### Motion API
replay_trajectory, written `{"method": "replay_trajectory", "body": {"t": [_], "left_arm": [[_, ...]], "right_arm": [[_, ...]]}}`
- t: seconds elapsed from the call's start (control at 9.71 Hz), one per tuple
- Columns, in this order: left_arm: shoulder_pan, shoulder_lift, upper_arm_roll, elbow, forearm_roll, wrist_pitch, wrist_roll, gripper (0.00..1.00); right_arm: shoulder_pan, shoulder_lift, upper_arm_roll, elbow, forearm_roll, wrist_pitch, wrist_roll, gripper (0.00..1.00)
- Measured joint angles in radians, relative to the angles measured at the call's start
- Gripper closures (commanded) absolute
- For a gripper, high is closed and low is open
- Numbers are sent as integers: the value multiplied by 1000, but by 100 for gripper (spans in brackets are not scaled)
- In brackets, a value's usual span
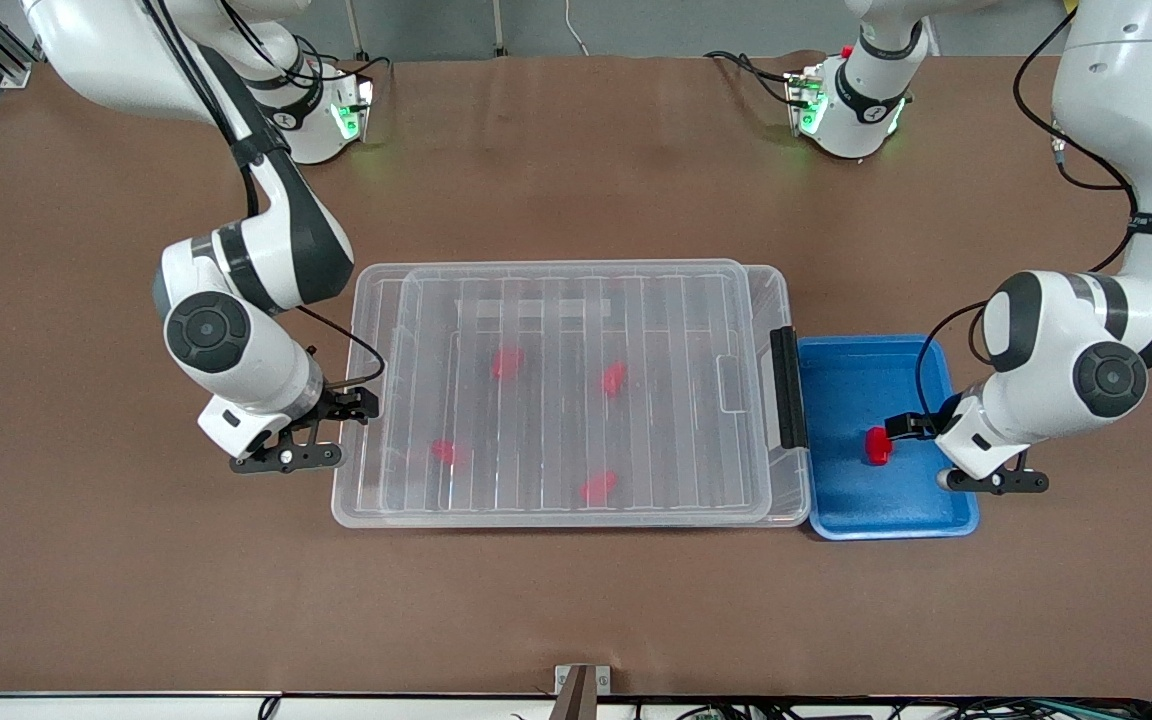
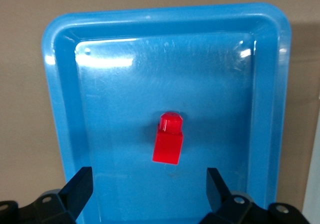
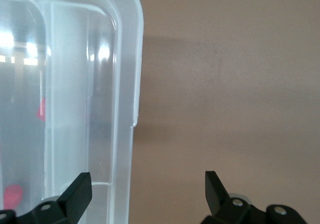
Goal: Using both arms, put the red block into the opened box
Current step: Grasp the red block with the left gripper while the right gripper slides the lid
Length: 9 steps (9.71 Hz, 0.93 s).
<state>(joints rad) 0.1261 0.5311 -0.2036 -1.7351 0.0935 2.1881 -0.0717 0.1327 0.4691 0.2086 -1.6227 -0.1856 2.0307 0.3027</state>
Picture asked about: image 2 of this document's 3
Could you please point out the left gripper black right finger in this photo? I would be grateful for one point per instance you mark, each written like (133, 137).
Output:
(220, 194)

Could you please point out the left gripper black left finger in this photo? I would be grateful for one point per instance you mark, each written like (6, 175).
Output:
(75, 191)

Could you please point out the red toy building block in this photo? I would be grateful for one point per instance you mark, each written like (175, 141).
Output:
(167, 146)

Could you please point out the clear plastic storage box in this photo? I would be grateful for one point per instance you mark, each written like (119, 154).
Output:
(315, 196)

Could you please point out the brown table cover sheet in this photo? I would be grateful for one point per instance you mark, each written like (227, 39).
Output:
(22, 84)

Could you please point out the blue plastic tray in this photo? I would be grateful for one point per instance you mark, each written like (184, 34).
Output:
(150, 84)

